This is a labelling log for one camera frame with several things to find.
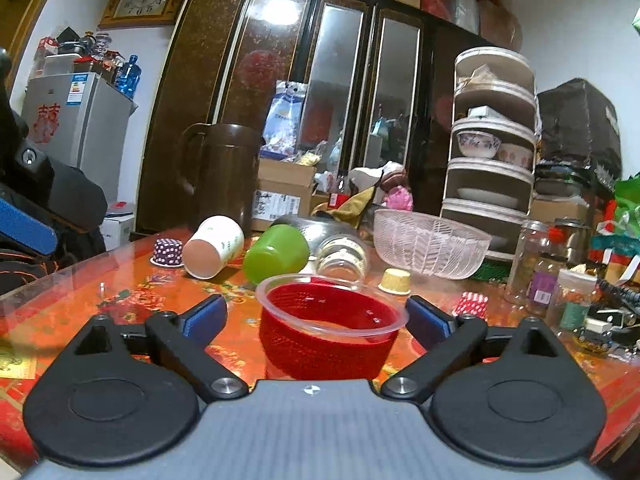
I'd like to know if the blue floral ceramic bowl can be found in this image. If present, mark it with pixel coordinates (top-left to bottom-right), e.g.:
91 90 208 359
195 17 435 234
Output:
456 130 501 159

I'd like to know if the green plastic cup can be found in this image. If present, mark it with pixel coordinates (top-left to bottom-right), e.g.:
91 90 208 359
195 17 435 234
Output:
243 224 310 285

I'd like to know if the brown plastic pitcher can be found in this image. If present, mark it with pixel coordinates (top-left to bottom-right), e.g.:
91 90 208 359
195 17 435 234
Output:
176 122 264 235

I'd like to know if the black bag on chair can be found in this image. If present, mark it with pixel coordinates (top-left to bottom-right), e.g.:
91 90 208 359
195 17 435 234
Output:
0 228 108 296

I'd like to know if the clear plastic cup yellow band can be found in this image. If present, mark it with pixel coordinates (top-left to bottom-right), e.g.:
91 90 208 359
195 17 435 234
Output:
314 234 370 282

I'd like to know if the silver refrigerator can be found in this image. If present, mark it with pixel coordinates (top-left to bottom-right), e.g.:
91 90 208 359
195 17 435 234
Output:
22 73 137 203

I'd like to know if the purple polka dot cupcake liner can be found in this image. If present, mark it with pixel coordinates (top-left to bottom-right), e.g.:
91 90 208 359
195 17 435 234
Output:
150 237 183 269

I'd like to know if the cardboard box with label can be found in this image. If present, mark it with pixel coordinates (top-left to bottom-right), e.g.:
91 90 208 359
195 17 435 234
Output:
252 158 316 232

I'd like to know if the yellow cupcake liner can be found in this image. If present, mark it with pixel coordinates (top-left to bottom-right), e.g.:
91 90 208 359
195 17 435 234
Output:
378 268 411 296

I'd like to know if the purple label spice jar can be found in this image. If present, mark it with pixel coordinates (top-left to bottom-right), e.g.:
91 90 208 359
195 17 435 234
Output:
526 252 566 318

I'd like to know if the pink floral ceramic bowl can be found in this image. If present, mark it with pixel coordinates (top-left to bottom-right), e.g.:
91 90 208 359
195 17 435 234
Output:
497 143 534 170

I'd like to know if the white paper cup leaf print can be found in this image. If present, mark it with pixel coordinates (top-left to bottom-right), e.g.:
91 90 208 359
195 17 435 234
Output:
182 216 244 280

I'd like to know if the blue water bottle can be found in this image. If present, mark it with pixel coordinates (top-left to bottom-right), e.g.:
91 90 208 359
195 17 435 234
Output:
115 54 142 100

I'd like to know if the clear cup red knit sleeve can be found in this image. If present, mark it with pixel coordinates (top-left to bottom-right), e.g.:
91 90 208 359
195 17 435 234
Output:
255 274 409 380

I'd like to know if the blue white snack bag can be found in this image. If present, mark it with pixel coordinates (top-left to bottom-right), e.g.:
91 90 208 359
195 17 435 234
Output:
260 80 307 160

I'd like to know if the white storage box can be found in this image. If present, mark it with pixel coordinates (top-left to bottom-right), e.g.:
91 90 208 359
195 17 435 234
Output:
100 200 136 252

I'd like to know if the white tiered dish rack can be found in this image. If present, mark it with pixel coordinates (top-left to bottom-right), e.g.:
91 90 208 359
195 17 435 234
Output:
440 47 539 262

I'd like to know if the steel colander bowl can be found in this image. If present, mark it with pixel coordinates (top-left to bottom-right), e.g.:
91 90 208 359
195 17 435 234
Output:
271 214 359 256

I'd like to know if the red label drink bottle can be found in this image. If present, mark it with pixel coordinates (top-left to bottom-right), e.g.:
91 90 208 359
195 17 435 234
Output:
328 174 349 209

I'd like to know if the olive yellow cloth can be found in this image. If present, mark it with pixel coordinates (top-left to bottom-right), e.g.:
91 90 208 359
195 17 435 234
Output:
326 186 375 229

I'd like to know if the white plate in rack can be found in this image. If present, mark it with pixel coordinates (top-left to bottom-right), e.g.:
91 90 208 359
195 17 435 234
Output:
458 188 518 209

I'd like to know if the red lid jar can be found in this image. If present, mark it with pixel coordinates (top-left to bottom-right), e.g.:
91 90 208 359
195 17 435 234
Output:
547 226 566 259

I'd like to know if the pink knit item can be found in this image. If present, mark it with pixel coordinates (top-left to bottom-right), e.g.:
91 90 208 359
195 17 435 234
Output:
383 185 413 211

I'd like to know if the red polka dot cupcake liner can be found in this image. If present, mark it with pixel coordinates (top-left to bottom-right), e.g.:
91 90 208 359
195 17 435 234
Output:
454 292 489 320

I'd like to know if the dark brown wardrobe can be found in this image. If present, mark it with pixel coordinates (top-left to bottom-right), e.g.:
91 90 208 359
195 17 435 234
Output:
136 0 483 234

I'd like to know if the clear glass jar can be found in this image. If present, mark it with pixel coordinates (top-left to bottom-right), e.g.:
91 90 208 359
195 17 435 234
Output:
504 220 549 307

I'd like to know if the white lid spice jar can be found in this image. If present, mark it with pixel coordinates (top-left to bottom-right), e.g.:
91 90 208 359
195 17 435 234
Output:
544 269 597 334

